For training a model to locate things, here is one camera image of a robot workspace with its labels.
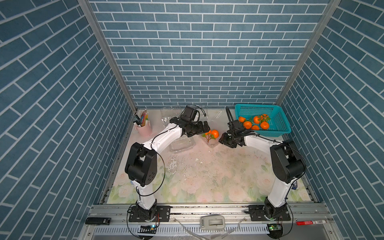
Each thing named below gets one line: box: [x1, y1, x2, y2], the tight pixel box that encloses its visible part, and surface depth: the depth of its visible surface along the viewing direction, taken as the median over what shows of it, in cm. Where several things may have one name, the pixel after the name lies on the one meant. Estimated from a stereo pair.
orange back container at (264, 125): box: [260, 121, 269, 130], surface depth 110 cm
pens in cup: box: [133, 109, 149, 127], surface depth 100 cm
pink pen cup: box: [134, 120, 153, 137], surface depth 101 cm
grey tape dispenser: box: [200, 214, 226, 230], surface depth 71 cm
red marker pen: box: [296, 220, 327, 226], surface depth 72 cm
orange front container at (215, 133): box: [211, 129, 220, 139], surface depth 102 cm
